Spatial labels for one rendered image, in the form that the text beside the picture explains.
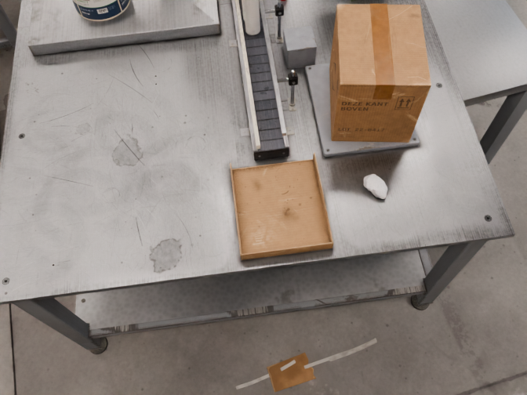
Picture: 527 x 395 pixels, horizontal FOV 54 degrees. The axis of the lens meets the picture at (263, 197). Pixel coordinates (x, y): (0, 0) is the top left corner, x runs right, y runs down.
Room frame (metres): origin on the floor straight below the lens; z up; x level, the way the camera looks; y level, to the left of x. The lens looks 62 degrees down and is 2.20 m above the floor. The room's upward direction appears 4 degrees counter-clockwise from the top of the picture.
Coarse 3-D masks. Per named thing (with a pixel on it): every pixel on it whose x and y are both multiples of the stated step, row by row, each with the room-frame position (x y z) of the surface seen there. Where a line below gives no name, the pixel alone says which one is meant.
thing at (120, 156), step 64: (320, 0) 1.53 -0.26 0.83; (384, 0) 1.51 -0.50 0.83; (64, 64) 1.30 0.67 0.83; (128, 64) 1.28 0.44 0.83; (192, 64) 1.26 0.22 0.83; (448, 64) 1.19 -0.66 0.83; (64, 128) 1.03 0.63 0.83; (128, 128) 1.01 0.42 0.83; (192, 128) 0.99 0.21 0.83; (448, 128) 0.93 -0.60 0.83; (0, 192) 0.80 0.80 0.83; (64, 192) 0.79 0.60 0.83; (128, 192) 0.77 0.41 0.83; (192, 192) 0.76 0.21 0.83; (448, 192) 0.70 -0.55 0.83; (0, 256) 0.59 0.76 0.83; (64, 256) 0.57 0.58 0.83; (128, 256) 0.56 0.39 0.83; (192, 256) 0.55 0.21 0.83; (320, 256) 0.52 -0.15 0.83
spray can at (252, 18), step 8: (248, 0) 1.33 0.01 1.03; (256, 0) 1.33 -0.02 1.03; (248, 8) 1.33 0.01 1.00; (256, 8) 1.33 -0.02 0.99; (248, 16) 1.33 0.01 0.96; (256, 16) 1.33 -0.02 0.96; (248, 24) 1.33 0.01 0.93; (256, 24) 1.33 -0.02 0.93; (248, 32) 1.33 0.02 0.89; (256, 32) 1.33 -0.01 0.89
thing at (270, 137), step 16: (240, 0) 1.51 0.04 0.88; (256, 48) 1.27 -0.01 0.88; (256, 64) 1.20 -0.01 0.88; (256, 80) 1.13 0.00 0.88; (272, 80) 1.13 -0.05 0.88; (256, 96) 1.06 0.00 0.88; (272, 96) 1.06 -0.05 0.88; (256, 112) 1.00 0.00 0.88; (272, 112) 1.00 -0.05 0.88; (272, 128) 0.94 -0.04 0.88; (272, 144) 0.88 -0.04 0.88
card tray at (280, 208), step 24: (240, 168) 0.83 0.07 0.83; (264, 168) 0.82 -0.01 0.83; (288, 168) 0.82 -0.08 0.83; (312, 168) 0.81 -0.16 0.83; (240, 192) 0.74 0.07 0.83; (264, 192) 0.74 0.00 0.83; (288, 192) 0.73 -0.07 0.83; (312, 192) 0.73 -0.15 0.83; (240, 216) 0.66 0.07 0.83; (264, 216) 0.66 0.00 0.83; (288, 216) 0.65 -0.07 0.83; (312, 216) 0.65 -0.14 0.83; (240, 240) 0.59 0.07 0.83; (264, 240) 0.58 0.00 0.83; (288, 240) 0.58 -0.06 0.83; (312, 240) 0.57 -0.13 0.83
